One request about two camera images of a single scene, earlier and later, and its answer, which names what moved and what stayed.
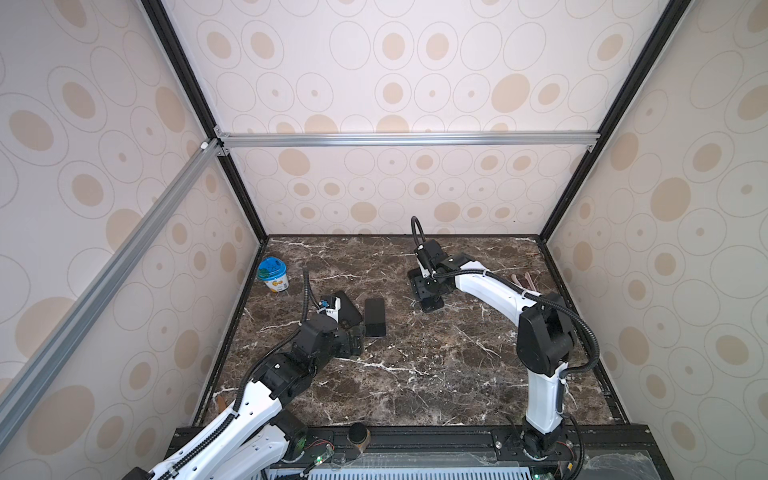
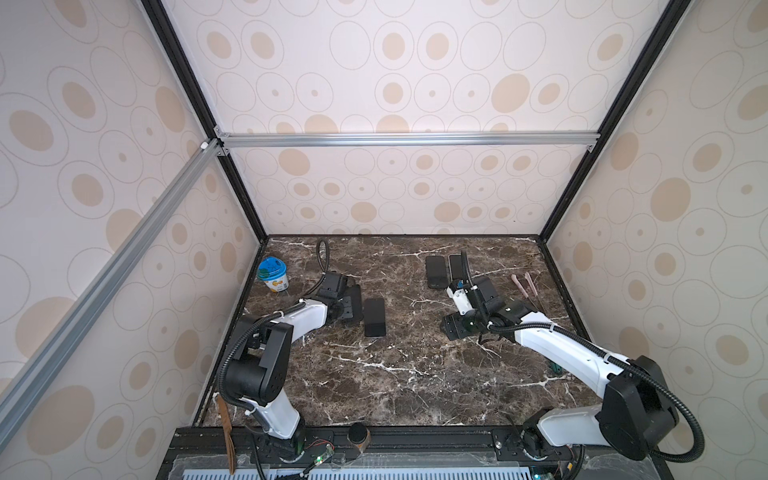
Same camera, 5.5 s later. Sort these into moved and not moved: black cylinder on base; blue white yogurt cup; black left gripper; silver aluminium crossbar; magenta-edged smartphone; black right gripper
Moved: black left gripper; black right gripper
Not moved: magenta-edged smartphone; black cylinder on base; blue white yogurt cup; silver aluminium crossbar
